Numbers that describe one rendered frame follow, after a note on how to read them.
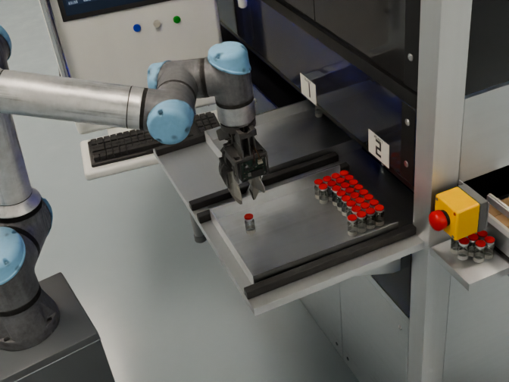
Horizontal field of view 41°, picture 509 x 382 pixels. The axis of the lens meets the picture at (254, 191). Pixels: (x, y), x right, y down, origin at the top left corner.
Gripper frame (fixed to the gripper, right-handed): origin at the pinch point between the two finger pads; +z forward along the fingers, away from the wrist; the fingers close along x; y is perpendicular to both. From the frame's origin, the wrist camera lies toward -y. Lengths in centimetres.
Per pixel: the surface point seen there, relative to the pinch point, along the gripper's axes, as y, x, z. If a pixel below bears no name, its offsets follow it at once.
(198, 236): -86, 7, 77
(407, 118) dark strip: 15.0, 31.0, -16.2
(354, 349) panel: -9, 31, 77
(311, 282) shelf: 21.6, 4.4, 10.4
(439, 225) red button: 31.3, 27.9, -1.4
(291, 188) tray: -8.0, 14.3, 8.7
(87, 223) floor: -148, -29, 99
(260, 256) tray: 9.2, -1.6, 10.2
